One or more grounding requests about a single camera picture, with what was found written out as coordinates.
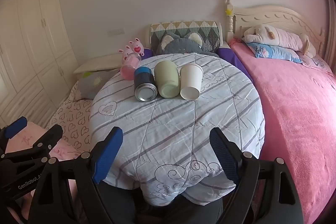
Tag large pink rabbit plush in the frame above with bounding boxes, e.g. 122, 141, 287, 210
127, 37, 146, 57

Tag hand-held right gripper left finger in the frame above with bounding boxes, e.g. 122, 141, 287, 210
28, 126, 124, 224

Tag white paper cup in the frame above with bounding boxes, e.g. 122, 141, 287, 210
180, 64, 203, 101

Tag white pillow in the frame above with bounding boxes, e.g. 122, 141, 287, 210
73, 54, 124, 75

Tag pink translucent cup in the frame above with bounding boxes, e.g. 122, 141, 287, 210
120, 53, 142, 81

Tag pink printed pillow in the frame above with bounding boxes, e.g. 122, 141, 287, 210
301, 54, 332, 74

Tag pink fleece blanket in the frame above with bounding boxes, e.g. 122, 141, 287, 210
228, 38, 336, 224

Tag small pink rabbit plush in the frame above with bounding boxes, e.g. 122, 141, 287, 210
118, 46, 132, 62

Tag person's legs in dark pants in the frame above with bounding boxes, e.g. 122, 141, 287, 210
98, 176, 238, 224

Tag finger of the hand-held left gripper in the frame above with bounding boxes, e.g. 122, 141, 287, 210
0, 116, 28, 154
0, 124, 64, 162

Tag heart printed bed sheet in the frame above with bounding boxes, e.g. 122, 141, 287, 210
47, 79, 95, 155

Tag cream wooden bed headboard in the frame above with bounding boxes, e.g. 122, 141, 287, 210
224, 0, 328, 67

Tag light pink cloth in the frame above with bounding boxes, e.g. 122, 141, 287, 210
0, 121, 85, 224

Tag cream wardrobe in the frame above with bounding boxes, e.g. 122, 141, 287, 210
0, 0, 80, 128

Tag diamond patterned quilted cushion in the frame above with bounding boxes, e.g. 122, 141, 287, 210
150, 20, 221, 53

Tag grey striped white quilt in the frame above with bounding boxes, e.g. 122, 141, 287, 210
89, 52, 266, 208

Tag grey cat plush pillow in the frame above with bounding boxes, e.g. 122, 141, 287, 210
155, 32, 220, 57

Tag white long plush toy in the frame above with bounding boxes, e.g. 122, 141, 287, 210
243, 24, 317, 58

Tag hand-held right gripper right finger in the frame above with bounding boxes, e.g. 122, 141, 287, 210
209, 127, 303, 224

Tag purple bed sheet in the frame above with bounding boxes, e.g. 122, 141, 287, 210
142, 46, 254, 80

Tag pale green cup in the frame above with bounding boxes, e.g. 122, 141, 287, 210
154, 61, 181, 99

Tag grey sun print pillow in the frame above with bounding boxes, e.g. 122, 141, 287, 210
73, 70, 119, 102

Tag blue printed pillow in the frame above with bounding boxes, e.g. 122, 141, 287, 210
246, 42, 304, 64

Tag dark blue metal cup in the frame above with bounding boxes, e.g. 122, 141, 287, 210
134, 67, 158, 103

